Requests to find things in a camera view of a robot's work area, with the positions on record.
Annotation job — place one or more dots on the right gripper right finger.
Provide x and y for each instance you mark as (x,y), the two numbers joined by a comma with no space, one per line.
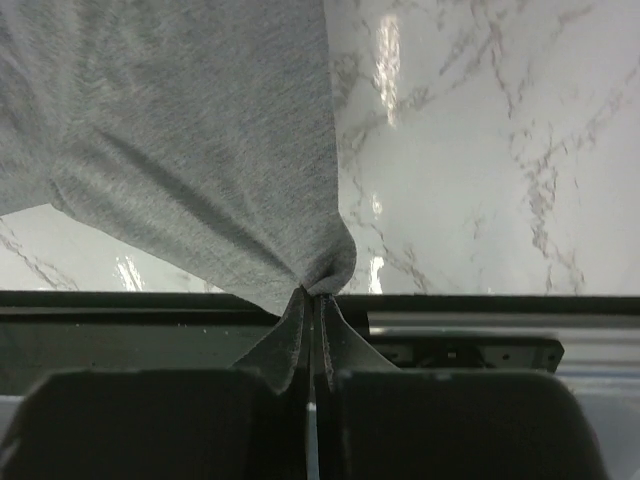
(376,421)

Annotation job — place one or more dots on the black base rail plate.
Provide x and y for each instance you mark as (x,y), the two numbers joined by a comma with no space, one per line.
(45,331)

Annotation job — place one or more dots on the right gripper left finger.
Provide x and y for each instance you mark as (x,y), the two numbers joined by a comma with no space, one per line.
(246,421)

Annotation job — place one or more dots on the grey t shirt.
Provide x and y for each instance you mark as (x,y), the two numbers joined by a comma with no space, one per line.
(201,132)

